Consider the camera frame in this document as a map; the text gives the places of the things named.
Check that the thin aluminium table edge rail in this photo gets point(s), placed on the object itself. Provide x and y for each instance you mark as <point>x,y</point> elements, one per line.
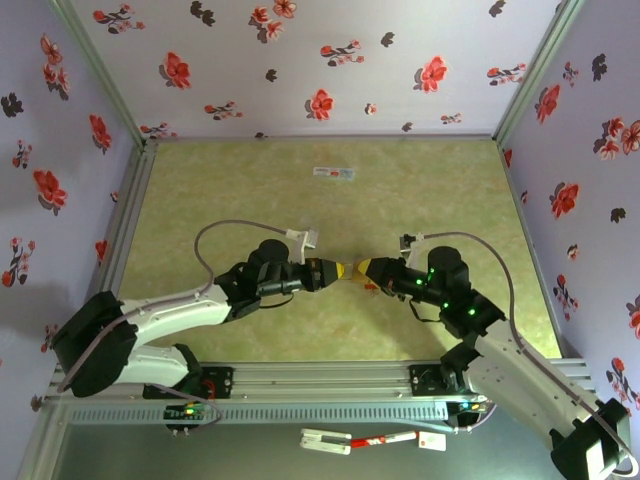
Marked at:
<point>325,136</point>

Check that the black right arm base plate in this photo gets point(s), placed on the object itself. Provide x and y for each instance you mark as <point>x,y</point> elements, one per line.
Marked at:
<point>425,382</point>

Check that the red and white pen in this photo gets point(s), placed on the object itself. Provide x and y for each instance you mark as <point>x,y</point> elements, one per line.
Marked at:
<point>382,440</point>

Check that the green-lit left circuit board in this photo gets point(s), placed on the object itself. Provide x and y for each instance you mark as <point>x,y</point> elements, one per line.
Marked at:
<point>187,412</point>

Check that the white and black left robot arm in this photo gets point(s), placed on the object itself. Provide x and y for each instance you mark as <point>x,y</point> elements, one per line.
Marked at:
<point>175,315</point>

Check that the small red padlock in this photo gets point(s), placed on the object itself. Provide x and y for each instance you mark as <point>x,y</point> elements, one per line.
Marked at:
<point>356,275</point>

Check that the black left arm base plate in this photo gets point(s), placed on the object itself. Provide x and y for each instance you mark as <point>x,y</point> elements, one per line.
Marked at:
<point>220,382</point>

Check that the white card with red logo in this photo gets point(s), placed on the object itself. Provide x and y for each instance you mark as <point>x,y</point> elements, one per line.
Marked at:
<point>432,441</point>

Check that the white printed label sticker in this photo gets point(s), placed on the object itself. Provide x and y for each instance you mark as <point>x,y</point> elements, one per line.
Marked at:
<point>333,173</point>

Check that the white plastic clip holder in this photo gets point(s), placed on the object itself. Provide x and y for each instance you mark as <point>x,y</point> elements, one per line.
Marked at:
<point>325,441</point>

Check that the green-lit circuit board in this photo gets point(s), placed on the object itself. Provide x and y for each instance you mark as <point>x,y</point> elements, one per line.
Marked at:
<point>467,406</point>
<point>187,412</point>

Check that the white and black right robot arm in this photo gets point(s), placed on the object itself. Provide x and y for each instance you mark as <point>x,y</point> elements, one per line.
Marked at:
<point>515,380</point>

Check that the green-lit right circuit board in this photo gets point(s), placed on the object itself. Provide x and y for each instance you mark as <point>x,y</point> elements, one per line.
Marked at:
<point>467,406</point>

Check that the aluminium table side rail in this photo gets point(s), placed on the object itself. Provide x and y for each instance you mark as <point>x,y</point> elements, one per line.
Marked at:
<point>530,240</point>
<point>132,200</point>

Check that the lower aluminium frame bar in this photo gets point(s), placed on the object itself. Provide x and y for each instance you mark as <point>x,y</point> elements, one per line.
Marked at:
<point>42,440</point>

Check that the aluminium upright frame post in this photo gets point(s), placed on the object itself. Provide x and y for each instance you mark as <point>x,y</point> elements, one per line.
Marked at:
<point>95,70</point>
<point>540,65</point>

